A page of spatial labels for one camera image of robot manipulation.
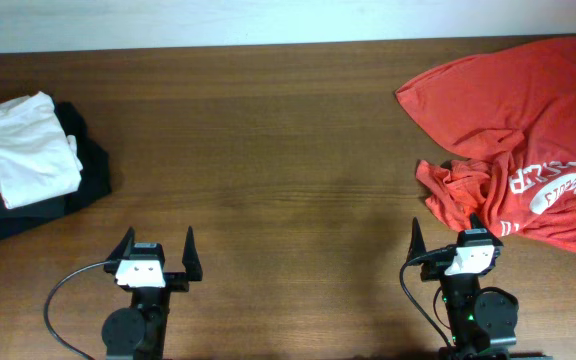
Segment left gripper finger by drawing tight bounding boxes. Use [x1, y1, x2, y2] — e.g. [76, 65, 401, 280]
[106, 227, 135, 261]
[182, 226, 203, 274]

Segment red printed t-shirt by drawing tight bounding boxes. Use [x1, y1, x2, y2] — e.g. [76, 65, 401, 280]
[395, 36, 576, 253]

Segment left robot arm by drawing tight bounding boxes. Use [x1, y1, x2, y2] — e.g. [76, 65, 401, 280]
[101, 228, 203, 360]

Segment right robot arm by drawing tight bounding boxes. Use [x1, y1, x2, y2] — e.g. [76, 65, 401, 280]
[399, 214, 519, 359]

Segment folded white t-shirt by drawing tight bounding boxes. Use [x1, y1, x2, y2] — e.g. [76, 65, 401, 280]
[0, 92, 83, 209]

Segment folded black garment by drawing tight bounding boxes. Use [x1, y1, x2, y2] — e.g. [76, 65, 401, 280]
[0, 102, 112, 240]

